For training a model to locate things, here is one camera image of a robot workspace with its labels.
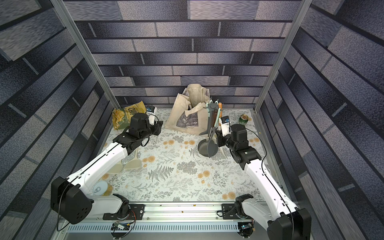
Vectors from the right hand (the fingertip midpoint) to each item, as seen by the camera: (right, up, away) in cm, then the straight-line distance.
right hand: (217, 129), depth 79 cm
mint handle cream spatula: (-49, -21, +9) cm, 54 cm away
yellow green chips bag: (-64, +8, +25) cm, 69 cm away
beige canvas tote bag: (-15, +10, +5) cm, 19 cm away
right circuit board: (+14, -48, -6) cm, 50 cm away
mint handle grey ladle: (-1, -7, +6) cm, 10 cm away
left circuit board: (-51, -47, -7) cm, 70 cm away
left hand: (-32, +6, +1) cm, 32 cm away
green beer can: (+22, +6, +22) cm, 31 cm away
